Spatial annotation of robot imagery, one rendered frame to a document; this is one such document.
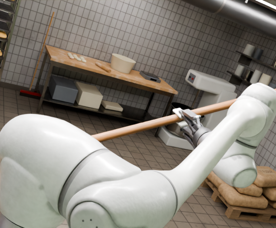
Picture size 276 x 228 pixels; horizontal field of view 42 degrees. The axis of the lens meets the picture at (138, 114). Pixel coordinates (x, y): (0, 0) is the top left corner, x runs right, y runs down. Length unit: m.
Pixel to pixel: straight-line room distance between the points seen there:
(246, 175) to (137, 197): 0.53
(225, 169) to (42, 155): 0.57
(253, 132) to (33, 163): 0.59
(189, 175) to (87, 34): 5.66
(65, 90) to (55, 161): 5.19
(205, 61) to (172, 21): 1.10
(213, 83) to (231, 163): 5.22
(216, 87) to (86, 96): 2.18
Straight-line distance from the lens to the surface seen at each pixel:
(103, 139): 1.25
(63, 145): 0.59
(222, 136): 0.84
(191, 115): 1.22
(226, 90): 6.39
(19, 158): 0.62
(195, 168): 0.77
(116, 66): 6.03
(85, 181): 0.55
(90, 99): 5.89
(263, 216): 5.19
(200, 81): 6.07
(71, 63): 5.48
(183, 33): 6.90
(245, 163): 1.01
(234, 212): 4.84
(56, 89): 5.74
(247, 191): 4.90
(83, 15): 6.24
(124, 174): 0.56
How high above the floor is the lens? 2.06
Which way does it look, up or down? 16 degrees down
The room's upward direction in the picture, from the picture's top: 21 degrees clockwise
